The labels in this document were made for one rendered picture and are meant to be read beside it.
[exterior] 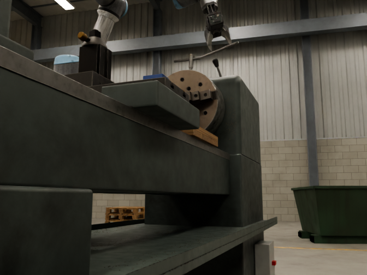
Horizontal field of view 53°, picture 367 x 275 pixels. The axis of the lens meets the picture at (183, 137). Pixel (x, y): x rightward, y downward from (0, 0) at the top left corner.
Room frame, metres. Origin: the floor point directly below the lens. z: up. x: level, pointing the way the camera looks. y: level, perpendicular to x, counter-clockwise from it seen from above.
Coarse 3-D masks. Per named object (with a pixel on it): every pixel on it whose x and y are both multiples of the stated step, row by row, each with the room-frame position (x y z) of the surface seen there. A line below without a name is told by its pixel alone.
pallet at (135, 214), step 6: (108, 210) 9.16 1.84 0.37; (114, 210) 9.70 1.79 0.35; (120, 210) 9.09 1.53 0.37; (126, 210) 10.28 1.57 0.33; (138, 210) 10.21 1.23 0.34; (144, 210) 9.56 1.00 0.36; (108, 216) 9.15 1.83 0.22; (114, 216) 9.70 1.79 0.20; (120, 216) 9.09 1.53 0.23; (132, 216) 9.00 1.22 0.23; (138, 216) 10.17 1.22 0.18; (144, 216) 9.64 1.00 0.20; (108, 222) 9.15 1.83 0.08
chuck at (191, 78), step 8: (176, 72) 1.59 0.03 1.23; (184, 72) 1.58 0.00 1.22; (192, 72) 1.57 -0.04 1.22; (176, 80) 1.59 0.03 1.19; (184, 80) 1.58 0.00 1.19; (192, 80) 1.57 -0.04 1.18; (200, 80) 1.55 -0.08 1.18; (208, 80) 1.54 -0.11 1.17; (184, 88) 1.58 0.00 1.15; (192, 88) 1.57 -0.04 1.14; (200, 88) 1.55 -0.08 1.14; (208, 88) 1.54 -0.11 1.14; (216, 88) 1.55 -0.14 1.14; (200, 104) 1.55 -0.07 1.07; (208, 104) 1.54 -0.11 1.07; (216, 104) 1.53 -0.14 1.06; (200, 112) 1.55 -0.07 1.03; (208, 112) 1.54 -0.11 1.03; (216, 112) 1.54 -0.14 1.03; (200, 120) 1.55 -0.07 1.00; (208, 120) 1.54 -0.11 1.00; (216, 120) 1.58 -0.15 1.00; (208, 128) 1.56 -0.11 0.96
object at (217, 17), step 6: (204, 6) 1.56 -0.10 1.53; (210, 6) 1.53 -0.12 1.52; (216, 6) 1.56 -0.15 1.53; (204, 12) 1.58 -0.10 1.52; (210, 12) 1.55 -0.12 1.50; (216, 12) 1.52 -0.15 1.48; (210, 18) 1.52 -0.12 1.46; (216, 18) 1.52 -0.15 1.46; (222, 18) 1.52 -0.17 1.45; (210, 24) 1.52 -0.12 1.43; (216, 24) 1.52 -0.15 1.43; (222, 24) 1.53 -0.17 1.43; (210, 30) 1.58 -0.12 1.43; (216, 30) 1.58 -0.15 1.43
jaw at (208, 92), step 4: (188, 92) 1.49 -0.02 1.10; (192, 92) 1.50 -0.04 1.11; (196, 92) 1.50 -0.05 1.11; (200, 92) 1.51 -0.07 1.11; (204, 92) 1.50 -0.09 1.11; (208, 92) 1.50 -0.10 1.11; (212, 92) 1.53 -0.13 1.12; (192, 96) 1.50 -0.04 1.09; (196, 96) 1.50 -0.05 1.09; (200, 96) 1.51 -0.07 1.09; (204, 96) 1.51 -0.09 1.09; (208, 96) 1.50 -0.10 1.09; (212, 96) 1.53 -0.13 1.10; (216, 96) 1.54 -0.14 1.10; (192, 100) 1.50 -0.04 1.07; (196, 100) 1.51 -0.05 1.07; (200, 100) 1.51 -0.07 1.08; (204, 100) 1.52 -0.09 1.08; (208, 100) 1.53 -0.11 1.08; (192, 104) 1.55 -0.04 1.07; (196, 104) 1.56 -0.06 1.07
